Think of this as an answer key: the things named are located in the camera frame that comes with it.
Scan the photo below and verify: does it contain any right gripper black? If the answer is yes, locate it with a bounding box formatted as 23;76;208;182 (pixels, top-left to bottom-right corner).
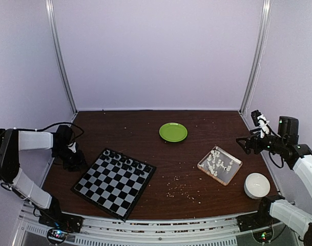
236;128;286;155

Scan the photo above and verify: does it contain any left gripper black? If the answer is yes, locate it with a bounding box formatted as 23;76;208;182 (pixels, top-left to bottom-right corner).
52;146;89;172

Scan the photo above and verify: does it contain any black white chessboard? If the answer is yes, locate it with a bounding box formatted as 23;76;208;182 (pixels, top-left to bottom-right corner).
71;148;156;221

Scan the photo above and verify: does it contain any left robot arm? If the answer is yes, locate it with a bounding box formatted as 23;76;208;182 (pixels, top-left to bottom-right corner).
0;122;86;228

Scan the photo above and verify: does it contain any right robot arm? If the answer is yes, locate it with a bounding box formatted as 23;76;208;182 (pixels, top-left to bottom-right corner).
236;110;312;245

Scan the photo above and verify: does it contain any metal wooden tray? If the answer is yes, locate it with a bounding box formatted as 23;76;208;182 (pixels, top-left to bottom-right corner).
197;146;242;186

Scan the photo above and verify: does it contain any white bowl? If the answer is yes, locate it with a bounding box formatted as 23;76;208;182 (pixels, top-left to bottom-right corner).
244;173;271;199

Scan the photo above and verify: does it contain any green plate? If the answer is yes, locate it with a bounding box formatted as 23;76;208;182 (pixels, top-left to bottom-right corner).
159;122;188;142

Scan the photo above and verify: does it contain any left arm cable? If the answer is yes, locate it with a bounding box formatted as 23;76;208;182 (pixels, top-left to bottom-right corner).
35;122;85;144

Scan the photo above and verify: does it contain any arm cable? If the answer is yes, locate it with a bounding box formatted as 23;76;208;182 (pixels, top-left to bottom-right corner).
35;122;85;144
267;128;287;169

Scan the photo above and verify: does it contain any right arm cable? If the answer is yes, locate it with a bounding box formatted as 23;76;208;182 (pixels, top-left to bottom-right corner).
267;128;287;169

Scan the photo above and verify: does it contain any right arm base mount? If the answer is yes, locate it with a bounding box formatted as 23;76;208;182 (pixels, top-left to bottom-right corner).
237;213;274;244

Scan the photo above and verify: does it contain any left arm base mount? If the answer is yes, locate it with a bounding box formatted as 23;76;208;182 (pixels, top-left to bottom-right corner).
38;214;84;245

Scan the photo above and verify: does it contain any front aluminium rail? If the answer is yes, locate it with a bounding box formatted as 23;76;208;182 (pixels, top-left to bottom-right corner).
13;202;307;246

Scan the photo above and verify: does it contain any right aluminium frame post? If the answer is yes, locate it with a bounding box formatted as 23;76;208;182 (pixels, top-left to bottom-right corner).
239;0;272;116

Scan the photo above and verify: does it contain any aluminium frame post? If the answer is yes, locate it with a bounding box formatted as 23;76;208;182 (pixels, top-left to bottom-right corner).
239;0;272;116
45;0;78;114

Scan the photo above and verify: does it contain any left aluminium frame post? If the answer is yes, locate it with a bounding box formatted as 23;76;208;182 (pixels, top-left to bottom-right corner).
45;0;78;114

